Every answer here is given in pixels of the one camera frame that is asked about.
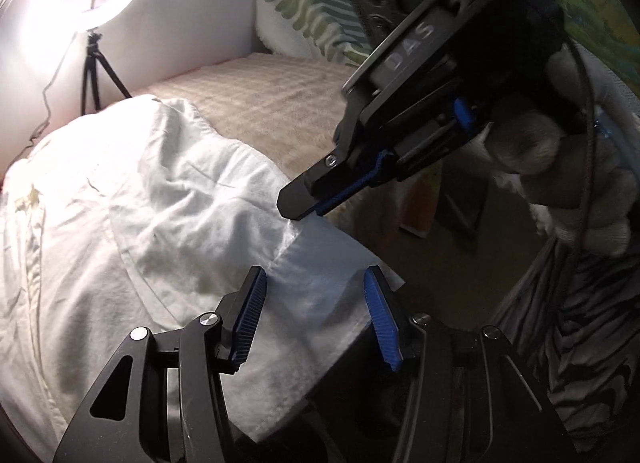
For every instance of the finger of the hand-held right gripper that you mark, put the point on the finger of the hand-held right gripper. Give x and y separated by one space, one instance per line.
360 183
305 190

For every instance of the white long-sleeved shirt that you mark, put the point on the white long-sleeved shirt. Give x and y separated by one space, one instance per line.
150 223

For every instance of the green striped cushion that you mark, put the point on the green striped cushion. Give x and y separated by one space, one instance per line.
300 3

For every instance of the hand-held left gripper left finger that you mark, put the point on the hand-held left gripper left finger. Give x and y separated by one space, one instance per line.
250 318

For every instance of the zebra striped clothing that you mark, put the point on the zebra striped clothing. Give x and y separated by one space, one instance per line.
590 333

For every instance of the person's right hand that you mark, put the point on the person's right hand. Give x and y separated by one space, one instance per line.
565 163

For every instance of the beige checked blanket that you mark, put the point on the beige checked blanket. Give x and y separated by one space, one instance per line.
280 93

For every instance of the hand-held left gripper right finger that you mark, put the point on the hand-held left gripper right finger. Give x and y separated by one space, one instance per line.
382 323

